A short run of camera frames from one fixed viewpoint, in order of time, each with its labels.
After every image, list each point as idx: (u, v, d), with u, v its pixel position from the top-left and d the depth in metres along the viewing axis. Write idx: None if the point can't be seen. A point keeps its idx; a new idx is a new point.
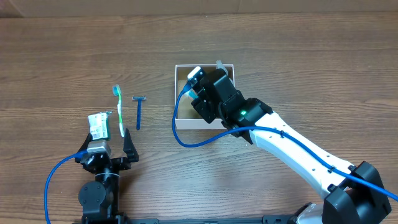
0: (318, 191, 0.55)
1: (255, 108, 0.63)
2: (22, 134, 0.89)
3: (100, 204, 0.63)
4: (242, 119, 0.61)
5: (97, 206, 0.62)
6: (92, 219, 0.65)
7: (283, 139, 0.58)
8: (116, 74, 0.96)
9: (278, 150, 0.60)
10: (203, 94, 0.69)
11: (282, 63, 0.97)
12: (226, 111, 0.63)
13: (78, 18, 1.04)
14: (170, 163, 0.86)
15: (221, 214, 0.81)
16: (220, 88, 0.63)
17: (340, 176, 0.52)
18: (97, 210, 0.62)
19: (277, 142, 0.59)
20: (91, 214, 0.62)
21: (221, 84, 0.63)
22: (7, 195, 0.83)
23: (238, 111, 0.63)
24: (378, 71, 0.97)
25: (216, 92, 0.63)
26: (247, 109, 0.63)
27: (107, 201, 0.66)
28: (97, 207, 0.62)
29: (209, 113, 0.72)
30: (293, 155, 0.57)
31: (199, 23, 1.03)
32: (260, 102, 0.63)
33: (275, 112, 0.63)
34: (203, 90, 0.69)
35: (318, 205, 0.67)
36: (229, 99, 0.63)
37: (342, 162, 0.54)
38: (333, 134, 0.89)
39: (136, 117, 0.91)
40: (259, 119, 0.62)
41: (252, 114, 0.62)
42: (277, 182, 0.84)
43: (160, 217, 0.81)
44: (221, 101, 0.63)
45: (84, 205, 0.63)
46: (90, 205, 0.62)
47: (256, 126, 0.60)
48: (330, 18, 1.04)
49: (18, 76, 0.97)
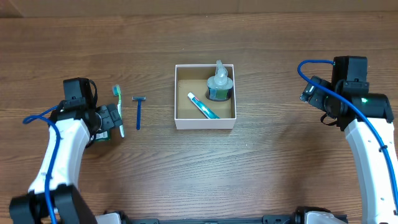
0: (355, 142, 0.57)
1: (380, 101, 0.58)
2: (22, 135, 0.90)
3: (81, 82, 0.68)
4: (384, 154, 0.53)
5: (78, 91, 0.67)
6: (68, 106, 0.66)
7: (359, 123, 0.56)
8: (116, 73, 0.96)
9: (355, 136, 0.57)
10: (335, 66, 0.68)
11: (282, 63, 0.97)
12: (344, 89, 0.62)
13: (78, 18, 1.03)
14: (170, 163, 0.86)
15: (221, 214, 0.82)
16: (352, 65, 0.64)
17: (376, 148, 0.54)
18: (76, 81, 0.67)
19: (369, 146, 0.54)
20: (69, 83, 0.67)
21: (355, 61, 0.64)
22: (9, 195, 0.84)
23: (355, 94, 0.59)
24: (379, 71, 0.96)
25: (347, 66, 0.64)
26: (369, 98, 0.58)
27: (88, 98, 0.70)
28: (79, 94, 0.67)
29: (319, 93, 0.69)
30: (366, 143, 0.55)
31: (199, 23, 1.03)
32: (387, 103, 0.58)
33: (391, 124, 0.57)
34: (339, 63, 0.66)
35: (332, 216, 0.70)
36: (354, 83, 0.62)
37: (374, 145, 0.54)
38: (334, 134, 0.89)
39: (136, 117, 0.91)
40: (374, 119, 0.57)
41: (372, 106, 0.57)
42: (277, 182, 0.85)
43: (160, 217, 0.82)
44: (344, 80, 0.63)
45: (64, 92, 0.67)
46: (72, 88, 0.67)
47: (366, 118, 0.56)
48: (331, 18, 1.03)
49: (18, 76, 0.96)
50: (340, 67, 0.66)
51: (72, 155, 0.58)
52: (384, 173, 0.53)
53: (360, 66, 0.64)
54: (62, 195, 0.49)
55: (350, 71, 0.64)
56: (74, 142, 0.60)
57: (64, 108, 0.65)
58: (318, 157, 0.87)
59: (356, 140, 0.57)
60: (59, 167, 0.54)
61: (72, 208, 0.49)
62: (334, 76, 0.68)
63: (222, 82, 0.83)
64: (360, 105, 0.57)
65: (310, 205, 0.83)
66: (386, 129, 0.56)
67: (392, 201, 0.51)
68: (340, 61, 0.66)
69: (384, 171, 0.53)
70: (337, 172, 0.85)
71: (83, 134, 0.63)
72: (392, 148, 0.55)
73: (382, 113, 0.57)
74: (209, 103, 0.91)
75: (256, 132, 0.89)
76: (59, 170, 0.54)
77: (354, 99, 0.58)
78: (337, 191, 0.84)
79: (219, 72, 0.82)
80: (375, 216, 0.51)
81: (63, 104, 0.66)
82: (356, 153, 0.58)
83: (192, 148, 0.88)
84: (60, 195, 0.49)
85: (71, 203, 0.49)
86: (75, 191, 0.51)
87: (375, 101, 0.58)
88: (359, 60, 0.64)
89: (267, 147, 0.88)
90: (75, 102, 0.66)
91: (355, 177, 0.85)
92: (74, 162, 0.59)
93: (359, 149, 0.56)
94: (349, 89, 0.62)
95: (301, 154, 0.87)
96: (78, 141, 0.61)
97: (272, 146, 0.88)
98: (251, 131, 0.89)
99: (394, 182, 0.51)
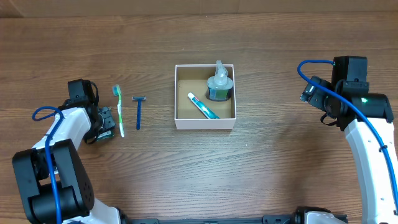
0: (355, 142, 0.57)
1: (379, 101, 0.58)
2: (22, 135, 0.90)
3: (84, 83, 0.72)
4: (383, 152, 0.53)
5: (81, 91, 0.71)
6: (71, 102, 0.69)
7: (359, 123, 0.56)
8: (116, 73, 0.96)
9: (355, 137, 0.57)
10: (335, 67, 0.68)
11: (282, 63, 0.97)
12: (344, 90, 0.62)
13: (78, 18, 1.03)
14: (170, 163, 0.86)
15: (221, 214, 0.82)
16: (352, 65, 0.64)
17: (376, 147, 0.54)
18: (79, 82, 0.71)
19: (369, 146, 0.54)
20: (74, 83, 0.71)
21: (356, 62, 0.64)
22: (9, 195, 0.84)
23: (355, 94, 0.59)
24: (379, 71, 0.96)
25: (347, 66, 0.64)
26: (368, 98, 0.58)
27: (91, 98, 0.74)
28: (82, 93, 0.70)
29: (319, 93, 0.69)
30: (366, 142, 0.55)
31: (199, 23, 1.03)
32: (387, 103, 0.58)
33: (391, 124, 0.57)
34: (339, 63, 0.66)
35: (333, 216, 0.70)
36: (354, 84, 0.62)
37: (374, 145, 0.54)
38: (334, 134, 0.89)
39: (136, 117, 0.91)
40: (372, 118, 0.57)
41: (372, 105, 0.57)
42: (277, 182, 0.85)
43: (160, 217, 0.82)
44: (344, 80, 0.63)
45: (68, 90, 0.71)
46: (76, 87, 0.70)
47: (365, 118, 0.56)
48: (331, 18, 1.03)
49: (18, 76, 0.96)
50: (340, 68, 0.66)
51: (72, 130, 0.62)
52: (384, 173, 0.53)
53: (360, 66, 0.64)
54: (61, 147, 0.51)
55: (349, 71, 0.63)
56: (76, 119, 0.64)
57: (69, 104, 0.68)
58: (318, 157, 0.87)
59: (356, 140, 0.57)
60: (60, 133, 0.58)
61: (69, 158, 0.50)
62: (334, 76, 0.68)
63: (222, 82, 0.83)
64: (360, 104, 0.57)
65: (310, 205, 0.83)
66: (385, 129, 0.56)
67: (392, 200, 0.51)
68: (340, 61, 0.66)
69: (384, 170, 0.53)
70: (337, 172, 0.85)
71: (84, 121, 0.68)
72: (392, 148, 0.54)
73: (382, 112, 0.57)
74: (209, 103, 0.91)
75: (256, 132, 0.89)
76: (58, 135, 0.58)
77: (354, 99, 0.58)
78: (337, 191, 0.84)
79: (219, 71, 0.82)
80: (375, 216, 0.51)
81: (67, 102, 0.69)
82: (356, 153, 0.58)
83: (192, 148, 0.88)
84: (58, 148, 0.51)
85: (69, 155, 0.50)
86: (73, 147, 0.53)
87: (375, 101, 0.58)
88: (359, 60, 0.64)
89: (267, 147, 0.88)
90: (78, 99, 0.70)
91: (355, 176, 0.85)
92: (74, 138, 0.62)
93: (359, 149, 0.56)
94: (348, 89, 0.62)
95: (301, 154, 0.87)
96: (78, 122, 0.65)
97: (272, 146, 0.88)
98: (251, 131, 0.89)
99: (393, 182, 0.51)
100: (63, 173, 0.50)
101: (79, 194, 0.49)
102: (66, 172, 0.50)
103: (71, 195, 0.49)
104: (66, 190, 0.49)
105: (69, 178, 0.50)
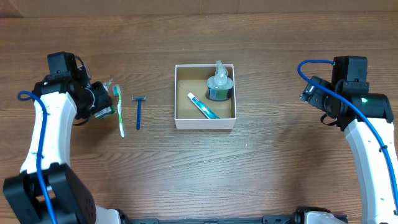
0: (356, 142, 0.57)
1: (380, 101, 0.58)
2: (23, 135, 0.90)
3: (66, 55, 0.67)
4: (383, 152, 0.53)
5: (63, 65, 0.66)
6: (53, 79, 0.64)
7: (359, 123, 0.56)
8: (116, 73, 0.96)
9: (355, 137, 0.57)
10: (335, 67, 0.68)
11: (282, 63, 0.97)
12: (343, 89, 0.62)
13: (78, 18, 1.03)
14: (170, 163, 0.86)
15: (221, 214, 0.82)
16: (352, 65, 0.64)
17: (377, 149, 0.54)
18: (61, 55, 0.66)
19: (369, 146, 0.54)
20: (55, 56, 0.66)
21: (356, 62, 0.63)
22: None
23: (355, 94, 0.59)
24: (379, 71, 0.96)
25: (347, 66, 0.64)
26: (368, 98, 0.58)
27: (74, 71, 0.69)
28: (64, 67, 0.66)
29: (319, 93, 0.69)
30: (366, 142, 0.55)
31: (199, 23, 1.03)
32: (387, 103, 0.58)
33: (391, 124, 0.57)
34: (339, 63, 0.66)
35: (332, 216, 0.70)
36: (354, 83, 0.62)
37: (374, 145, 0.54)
38: (334, 134, 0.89)
39: (136, 117, 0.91)
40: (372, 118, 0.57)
41: (372, 106, 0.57)
42: (277, 182, 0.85)
43: (160, 217, 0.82)
44: (344, 80, 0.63)
45: (49, 66, 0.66)
46: (57, 61, 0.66)
47: (365, 118, 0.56)
48: (331, 18, 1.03)
49: (18, 76, 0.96)
50: (340, 67, 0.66)
51: (61, 132, 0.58)
52: (384, 173, 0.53)
53: (360, 66, 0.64)
54: (56, 175, 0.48)
55: (349, 71, 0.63)
56: (62, 118, 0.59)
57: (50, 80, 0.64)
58: (318, 157, 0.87)
59: (356, 140, 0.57)
60: (49, 145, 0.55)
61: (67, 190, 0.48)
62: (334, 76, 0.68)
63: (222, 82, 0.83)
64: (360, 104, 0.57)
65: (310, 205, 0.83)
66: (385, 127, 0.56)
67: (392, 201, 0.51)
68: (340, 61, 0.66)
69: (384, 171, 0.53)
70: (337, 172, 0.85)
71: (70, 107, 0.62)
72: (392, 148, 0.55)
73: (382, 112, 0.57)
74: (209, 103, 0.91)
75: (256, 132, 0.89)
76: (50, 149, 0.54)
77: (354, 99, 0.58)
78: (336, 191, 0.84)
79: (219, 71, 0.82)
80: (375, 216, 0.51)
81: (48, 78, 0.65)
82: (355, 153, 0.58)
83: (192, 148, 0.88)
84: (54, 182, 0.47)
85: (67, 188, 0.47)
86: (69, 174, 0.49)
87: (375, 102, 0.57)
88: (359, 60, 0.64)
89: (267, 147, 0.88)
90: (60, 75, 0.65)
91: (355, 176, 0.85)
92: (64, 137, 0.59)
93: (359, 149, 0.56)
94: (348, 88, 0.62)
95: (301, 154, 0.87)
96: (65, 116, 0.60)
97: (272, 146, 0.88)
98: (251, 131, 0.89)
99: (394, 182, 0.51)
100: (63, 203, 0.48)
101: (81, 216, 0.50)
102: (65, 201, 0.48)
103: (74, 219, 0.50)
104: (68, 214, 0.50)
105: (70, 206, 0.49)
